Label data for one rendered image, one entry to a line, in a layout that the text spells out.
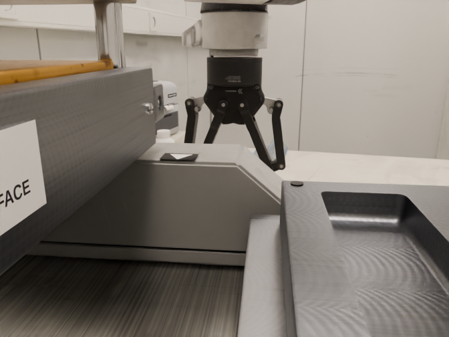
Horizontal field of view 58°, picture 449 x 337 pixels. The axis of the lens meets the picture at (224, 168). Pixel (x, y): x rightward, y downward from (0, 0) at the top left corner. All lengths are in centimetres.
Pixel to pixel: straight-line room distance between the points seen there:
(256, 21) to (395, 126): 220
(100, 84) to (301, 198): 11
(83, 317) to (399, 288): 16
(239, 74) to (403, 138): 223
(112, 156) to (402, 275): 13
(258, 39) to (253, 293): 39
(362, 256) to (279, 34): 247
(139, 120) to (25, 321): 12
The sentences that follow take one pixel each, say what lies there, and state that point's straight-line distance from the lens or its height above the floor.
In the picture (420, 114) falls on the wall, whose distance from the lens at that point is 270.
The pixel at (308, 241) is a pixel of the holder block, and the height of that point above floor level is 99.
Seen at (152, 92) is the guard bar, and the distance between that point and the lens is 24.
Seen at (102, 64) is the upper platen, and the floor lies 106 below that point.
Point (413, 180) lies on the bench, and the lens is 110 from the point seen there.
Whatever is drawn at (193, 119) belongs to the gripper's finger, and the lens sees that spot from 57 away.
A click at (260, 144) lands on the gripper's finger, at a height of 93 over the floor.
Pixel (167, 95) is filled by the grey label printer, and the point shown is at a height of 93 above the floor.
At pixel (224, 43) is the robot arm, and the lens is 52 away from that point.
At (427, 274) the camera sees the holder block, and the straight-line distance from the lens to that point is 18.
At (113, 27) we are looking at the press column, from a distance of 25.
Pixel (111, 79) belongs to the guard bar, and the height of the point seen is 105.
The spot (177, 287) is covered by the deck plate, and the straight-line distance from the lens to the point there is 25.
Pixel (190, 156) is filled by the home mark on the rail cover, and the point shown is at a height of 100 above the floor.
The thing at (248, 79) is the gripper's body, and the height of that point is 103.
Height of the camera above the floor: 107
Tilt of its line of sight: 17 degrees down
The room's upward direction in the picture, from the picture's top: straight up
